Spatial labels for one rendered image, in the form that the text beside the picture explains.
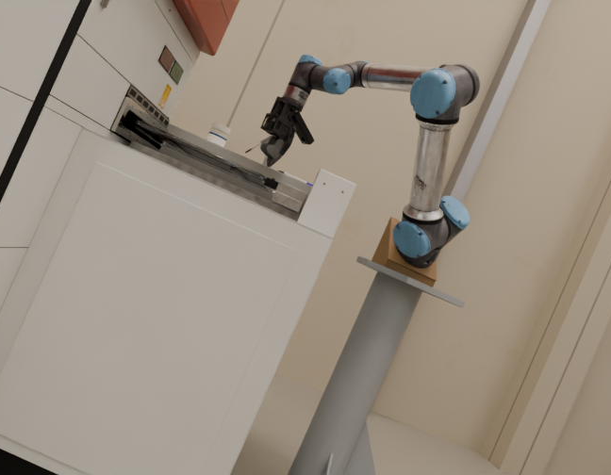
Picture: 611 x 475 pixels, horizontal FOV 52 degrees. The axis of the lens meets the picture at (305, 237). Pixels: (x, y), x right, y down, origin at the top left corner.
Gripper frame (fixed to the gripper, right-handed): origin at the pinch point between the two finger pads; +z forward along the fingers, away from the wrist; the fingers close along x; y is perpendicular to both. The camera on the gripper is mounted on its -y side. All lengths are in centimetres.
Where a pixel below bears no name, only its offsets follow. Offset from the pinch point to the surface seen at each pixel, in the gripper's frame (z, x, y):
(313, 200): 9, 48, 18
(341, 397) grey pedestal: 58, 32, -39
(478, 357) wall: 40, -61, -252
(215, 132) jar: -5.3, -39.8, 0.9
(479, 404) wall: 68, -54, -265
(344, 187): 3, 52, 14
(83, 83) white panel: 7, 24, 69
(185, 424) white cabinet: 67, 49, 27
